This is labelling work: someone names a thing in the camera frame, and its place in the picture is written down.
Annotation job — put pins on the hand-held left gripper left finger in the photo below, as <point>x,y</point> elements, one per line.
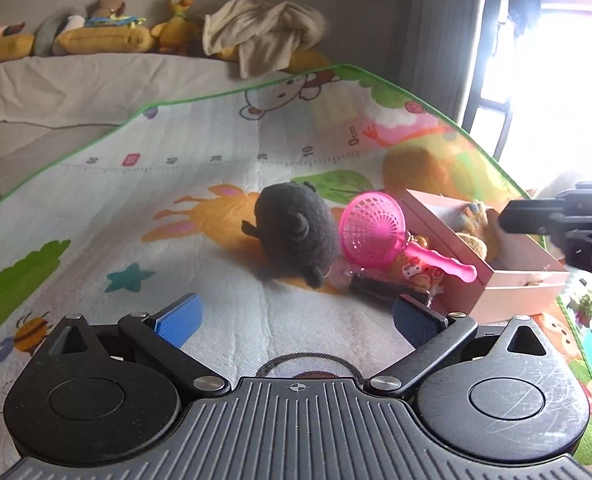
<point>180,317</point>

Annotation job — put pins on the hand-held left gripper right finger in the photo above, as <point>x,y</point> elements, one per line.
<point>418,317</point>

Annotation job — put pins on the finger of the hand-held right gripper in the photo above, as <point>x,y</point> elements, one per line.
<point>526,217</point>

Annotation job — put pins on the red cartoon print packet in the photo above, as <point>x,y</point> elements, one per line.
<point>416,275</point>

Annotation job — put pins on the pink cardboard box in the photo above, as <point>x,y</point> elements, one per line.
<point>516,295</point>

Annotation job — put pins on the pink plastic strainer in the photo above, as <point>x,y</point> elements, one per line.
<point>371,230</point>

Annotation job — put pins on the dark grey plush toy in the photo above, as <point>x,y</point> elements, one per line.
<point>296,225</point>

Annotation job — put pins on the green potted plant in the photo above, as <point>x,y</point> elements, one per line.
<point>588,307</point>

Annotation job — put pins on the colourful cartoon play mat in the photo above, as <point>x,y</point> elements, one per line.
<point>175,185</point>

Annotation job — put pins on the grey curtain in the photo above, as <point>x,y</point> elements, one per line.
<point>436,35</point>

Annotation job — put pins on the beige bed sheet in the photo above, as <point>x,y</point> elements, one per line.
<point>75,85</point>

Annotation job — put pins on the long yellow plush pillow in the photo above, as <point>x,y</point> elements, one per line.
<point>105,40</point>

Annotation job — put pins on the yellow duck plush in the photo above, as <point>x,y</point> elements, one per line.
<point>175,25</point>

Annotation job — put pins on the cream crumpled cloth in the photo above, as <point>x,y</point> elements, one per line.
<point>266,27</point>

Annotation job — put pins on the brown bear plush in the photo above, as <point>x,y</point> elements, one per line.
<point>109,5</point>

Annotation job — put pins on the yellow plush toy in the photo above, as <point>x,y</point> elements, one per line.
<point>3,47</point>

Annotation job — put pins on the black window frame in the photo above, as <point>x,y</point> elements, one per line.
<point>493,110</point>

